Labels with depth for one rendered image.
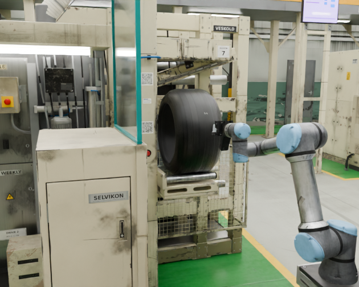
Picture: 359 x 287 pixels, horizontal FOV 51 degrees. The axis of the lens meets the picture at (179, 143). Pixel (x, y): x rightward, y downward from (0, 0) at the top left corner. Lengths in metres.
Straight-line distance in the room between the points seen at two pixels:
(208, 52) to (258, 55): 9.83
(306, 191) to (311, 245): 0.20
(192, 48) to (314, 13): 3.78
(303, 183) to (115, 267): 0.80
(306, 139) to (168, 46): 1.36
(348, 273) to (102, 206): 0.99
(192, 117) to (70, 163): 0.98
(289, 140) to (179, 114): 0.88
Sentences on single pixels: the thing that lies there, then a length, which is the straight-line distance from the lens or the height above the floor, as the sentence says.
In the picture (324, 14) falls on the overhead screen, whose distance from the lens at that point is 6.32.
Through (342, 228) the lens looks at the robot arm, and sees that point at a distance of 1.64.
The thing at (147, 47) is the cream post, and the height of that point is 1.69.
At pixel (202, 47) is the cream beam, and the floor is 1.72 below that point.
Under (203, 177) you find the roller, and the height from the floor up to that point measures 0.90.
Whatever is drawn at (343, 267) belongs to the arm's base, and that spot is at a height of 0.79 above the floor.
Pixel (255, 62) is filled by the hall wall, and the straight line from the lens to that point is 12.46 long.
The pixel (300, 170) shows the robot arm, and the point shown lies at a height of 1.17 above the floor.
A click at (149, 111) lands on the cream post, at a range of 2.30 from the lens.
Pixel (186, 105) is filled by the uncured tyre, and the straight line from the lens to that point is 2.24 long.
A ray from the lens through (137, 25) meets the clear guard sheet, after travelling 1.43.
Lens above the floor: 1.52
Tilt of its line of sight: 10 degrees down
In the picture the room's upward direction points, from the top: straight up
